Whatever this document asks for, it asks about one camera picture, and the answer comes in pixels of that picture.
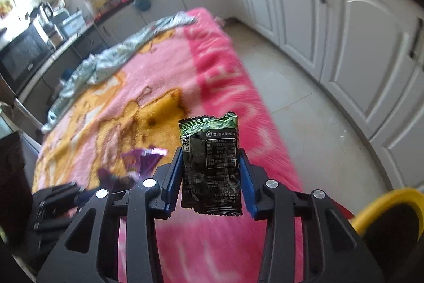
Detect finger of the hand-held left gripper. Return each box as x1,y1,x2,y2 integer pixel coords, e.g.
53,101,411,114
31,200,82,235
32,181,89,206

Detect yellow bin with black liner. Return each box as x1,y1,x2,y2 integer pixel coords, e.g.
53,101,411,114
350,188,424,283

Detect light blue cloth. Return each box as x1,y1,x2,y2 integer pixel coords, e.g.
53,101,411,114
41,11,200,135

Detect green black snack packet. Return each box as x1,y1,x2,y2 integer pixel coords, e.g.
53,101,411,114
178,111,244,217

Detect white storage box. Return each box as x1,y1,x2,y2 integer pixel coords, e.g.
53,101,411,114
61,11,89,37

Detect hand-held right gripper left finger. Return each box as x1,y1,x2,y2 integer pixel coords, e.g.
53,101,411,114
36,150,184,283

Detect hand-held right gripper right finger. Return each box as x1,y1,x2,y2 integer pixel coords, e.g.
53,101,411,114
238,149,385,283

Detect fruit wall picture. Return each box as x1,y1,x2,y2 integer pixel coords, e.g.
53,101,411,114
0,0,17,19

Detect black electric kettle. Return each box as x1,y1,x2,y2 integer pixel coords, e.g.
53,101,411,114
38,1,56,20

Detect white kitchen cabinets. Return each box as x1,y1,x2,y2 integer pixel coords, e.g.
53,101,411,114
95,0,424,195

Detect black microwave oven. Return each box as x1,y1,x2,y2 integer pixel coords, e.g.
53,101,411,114
0,26,56,95

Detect pink printed blanket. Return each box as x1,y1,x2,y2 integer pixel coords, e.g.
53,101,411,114
31,7,352,283

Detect purple candy wrapper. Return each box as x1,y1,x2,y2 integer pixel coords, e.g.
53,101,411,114
97,146,166,191

